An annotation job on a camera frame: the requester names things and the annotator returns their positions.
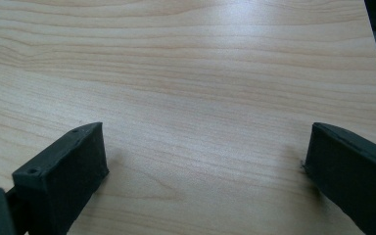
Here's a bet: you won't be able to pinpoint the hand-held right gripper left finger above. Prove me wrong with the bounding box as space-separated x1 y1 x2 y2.
5 121 110 235

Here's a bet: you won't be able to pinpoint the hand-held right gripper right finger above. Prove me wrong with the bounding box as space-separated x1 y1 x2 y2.
303 121 376 235

